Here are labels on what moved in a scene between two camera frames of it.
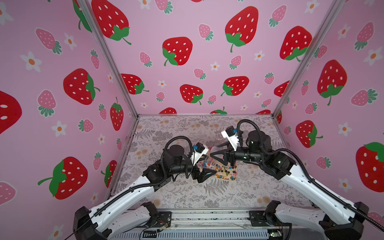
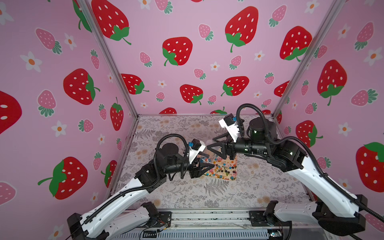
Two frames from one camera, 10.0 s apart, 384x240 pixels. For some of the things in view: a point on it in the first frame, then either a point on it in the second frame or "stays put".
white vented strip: [199, 235] stays put
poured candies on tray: [226, 172] stays put
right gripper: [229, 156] → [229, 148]
